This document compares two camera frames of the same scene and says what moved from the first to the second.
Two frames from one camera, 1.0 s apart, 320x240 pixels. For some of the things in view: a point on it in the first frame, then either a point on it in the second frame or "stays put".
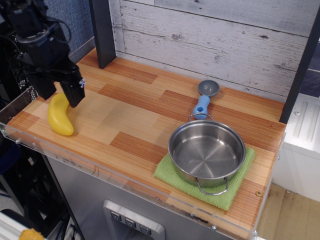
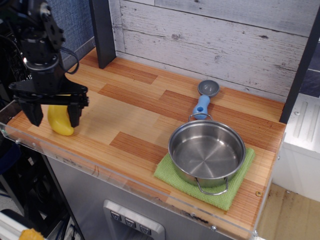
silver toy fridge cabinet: [105, 210] stays put
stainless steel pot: [206, 152] stays put
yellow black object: [31, 234] stays put
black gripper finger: [44, 85] -> [34, 112]
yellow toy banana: [57, 114] stays put
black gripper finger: [74, 91] -> [74, 112]
